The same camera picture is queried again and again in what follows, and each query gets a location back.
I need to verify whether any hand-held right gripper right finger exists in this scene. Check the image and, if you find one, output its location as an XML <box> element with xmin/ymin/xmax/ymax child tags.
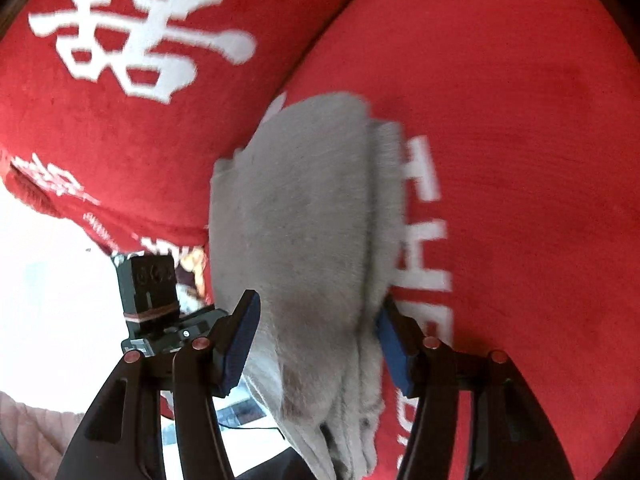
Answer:
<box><xmin>376</xmin><ymin>297</ymin><xmax>576</xmax><ymax>480</ymax></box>

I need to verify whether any person's left forearm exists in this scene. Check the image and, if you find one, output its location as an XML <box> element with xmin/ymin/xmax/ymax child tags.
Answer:
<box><xmin>0</xmin><ymin>390</ymin><xmax>76</xmax><ymax>480</ymax></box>

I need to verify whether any grey towel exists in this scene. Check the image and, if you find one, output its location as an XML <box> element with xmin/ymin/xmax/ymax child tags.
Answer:
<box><xmin>207</xmin><ymin>91</ymin><xmax>406</xmax><ymax>480</ymax></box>

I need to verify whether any black cable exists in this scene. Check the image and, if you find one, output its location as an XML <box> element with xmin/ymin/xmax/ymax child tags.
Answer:
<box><xmin>217</xmin><ymin>421</ymin><xmax>283</xmax><ymax>435</ymax></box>

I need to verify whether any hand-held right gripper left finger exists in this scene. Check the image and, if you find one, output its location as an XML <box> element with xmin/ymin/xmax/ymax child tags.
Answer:
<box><xmin>55</xmin><ymin>289</ymin><xmax>262</xmax><ymax>480</ymax></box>

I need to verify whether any red blanket with white print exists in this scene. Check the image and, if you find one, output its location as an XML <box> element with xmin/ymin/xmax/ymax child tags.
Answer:
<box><xmin>0</xmin><ymin>0</ymin><xmax>640</xmax><ymax>480</ymax></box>

